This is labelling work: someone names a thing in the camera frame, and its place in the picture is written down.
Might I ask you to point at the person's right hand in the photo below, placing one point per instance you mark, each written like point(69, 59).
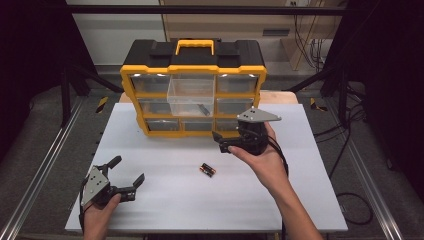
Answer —
point(266, 168)

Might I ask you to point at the aluminium frame rail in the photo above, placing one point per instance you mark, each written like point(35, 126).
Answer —
point(43, 166)
point(366, 173)

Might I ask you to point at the black metal stand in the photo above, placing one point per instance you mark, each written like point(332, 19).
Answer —
point(342, 96)
point(65, 96)

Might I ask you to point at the black curtain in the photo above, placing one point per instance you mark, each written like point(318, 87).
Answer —
point(393, 66)
point(26, 50)

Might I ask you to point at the grey vent plate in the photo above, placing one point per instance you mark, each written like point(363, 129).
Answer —
point(275, 32)

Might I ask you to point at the clear plastic drawer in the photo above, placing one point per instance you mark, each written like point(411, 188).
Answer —
point(190, 100)

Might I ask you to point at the person's left hand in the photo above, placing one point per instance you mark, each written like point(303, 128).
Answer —
point(98, 218)

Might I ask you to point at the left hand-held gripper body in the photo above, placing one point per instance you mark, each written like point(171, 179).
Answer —
point(95, 185)

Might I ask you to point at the black horizontal bar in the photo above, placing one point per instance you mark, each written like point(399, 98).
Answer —
point(133, 9)

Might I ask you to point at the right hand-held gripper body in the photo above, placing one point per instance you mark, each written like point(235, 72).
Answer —
point(253, 136)

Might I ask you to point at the yellow and black storage organizer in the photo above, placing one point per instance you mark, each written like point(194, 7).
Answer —
point(193, 69)

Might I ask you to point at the yellow and black hazard tape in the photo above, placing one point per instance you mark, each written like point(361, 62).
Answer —
point(316, 106)
point(101, 104)

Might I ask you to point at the set of transparent drawers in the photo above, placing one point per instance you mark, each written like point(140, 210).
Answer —
point(151, 83)

